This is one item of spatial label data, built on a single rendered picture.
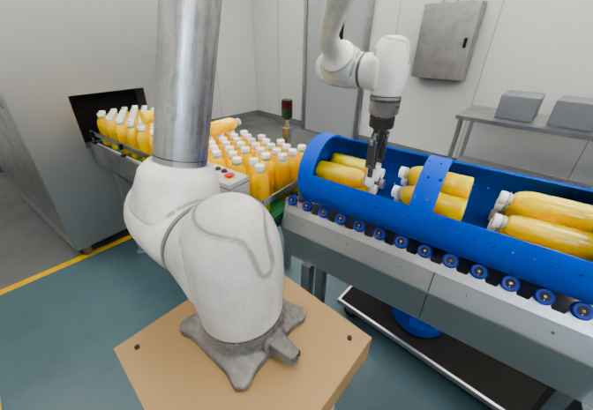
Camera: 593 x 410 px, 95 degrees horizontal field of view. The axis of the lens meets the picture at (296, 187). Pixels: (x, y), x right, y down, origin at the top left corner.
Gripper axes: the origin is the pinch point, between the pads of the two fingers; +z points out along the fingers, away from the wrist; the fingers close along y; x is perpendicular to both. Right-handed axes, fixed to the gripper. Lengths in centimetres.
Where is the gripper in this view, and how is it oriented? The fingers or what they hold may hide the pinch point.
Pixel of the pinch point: (372, 175)
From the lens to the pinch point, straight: 97.2
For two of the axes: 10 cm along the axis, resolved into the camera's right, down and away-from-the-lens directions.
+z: -0.1, 8.8, 4.7
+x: -8.1, -2.9, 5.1
